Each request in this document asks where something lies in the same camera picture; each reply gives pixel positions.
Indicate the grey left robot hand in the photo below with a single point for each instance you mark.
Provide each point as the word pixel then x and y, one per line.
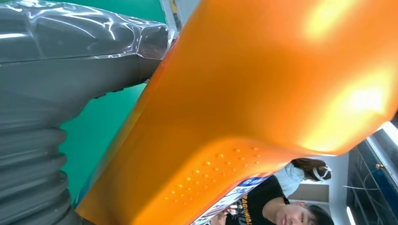
pixel 62 62

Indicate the orange plastic bottle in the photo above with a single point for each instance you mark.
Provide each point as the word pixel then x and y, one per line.
pixel 233 93

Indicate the person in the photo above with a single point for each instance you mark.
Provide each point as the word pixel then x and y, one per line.
pixel 298 175
pixel 267 205

